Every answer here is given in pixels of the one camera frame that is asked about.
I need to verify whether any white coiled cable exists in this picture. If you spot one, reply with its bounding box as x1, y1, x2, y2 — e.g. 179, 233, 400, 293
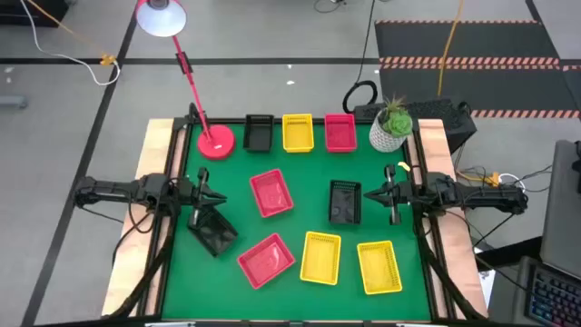
497, 172, 527, 192

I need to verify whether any gray floor object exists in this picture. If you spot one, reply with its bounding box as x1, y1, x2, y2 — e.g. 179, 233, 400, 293
0, 94, 29, 110

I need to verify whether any black plastic basket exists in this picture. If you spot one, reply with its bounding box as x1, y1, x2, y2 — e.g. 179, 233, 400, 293
187, 204, 240, 258
328, 179, 363, 226
242, 114, 275, 153

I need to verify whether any succulent in patterned white pot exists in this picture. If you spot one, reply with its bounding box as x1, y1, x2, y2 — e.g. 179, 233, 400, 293
368, 94, 414, 154

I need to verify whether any white floor cable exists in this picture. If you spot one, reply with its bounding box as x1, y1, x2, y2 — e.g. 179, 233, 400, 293
18, 0, 122, 87

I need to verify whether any yellow hanging cable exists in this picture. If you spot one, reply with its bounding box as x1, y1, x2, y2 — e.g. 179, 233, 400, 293
436, 0, 466, 98

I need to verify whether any black looped cable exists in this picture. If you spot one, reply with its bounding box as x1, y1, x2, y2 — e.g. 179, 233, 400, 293
341, 0, 379, 114

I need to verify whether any black aluminium table frame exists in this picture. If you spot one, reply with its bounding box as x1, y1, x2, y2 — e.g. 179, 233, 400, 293
102, 115, 489, 327

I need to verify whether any black hazard-striped floor mat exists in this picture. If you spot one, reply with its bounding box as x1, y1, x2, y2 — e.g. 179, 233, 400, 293
374, 18, 581, 120

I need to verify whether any yellow plastic basket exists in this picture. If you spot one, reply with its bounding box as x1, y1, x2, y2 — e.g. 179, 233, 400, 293
356, 240, 404, 296
281, 113, 315, 154
299, 230, 342, 287

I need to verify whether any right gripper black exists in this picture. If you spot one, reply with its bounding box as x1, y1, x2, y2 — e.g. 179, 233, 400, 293
362, 163, 415, 227

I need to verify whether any red plastic basket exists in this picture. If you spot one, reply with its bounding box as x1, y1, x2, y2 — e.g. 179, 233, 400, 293
324, 113, 359, 154
249, 168, 295, 219
236, 233, 297, 291

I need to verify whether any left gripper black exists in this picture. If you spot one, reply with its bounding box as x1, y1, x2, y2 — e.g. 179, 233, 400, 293
179, 166, 228, 229

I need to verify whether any wooden side board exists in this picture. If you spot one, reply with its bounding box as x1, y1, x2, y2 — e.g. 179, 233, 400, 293
102, 118, 187, 317
417, 118, 489, 319

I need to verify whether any gray laptop computer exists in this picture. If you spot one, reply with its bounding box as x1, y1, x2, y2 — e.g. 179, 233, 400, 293
511, 139, 581, 327

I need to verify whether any black floor cable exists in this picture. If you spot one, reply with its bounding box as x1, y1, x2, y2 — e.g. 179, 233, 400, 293
312, 0, 349, 14

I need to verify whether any orange floor cable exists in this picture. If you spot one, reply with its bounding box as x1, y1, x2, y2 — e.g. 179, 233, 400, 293
25, 0, 118, 67

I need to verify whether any orange cable plug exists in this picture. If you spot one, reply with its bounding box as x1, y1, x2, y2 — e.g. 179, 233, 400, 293
456, 170, 503, 188

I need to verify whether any black equipment case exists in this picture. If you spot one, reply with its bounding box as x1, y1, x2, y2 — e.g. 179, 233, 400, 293
0, 0, 69, 28

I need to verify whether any red desk lamp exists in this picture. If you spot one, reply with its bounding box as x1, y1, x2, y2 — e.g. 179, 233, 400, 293
134, 0, 237, 161

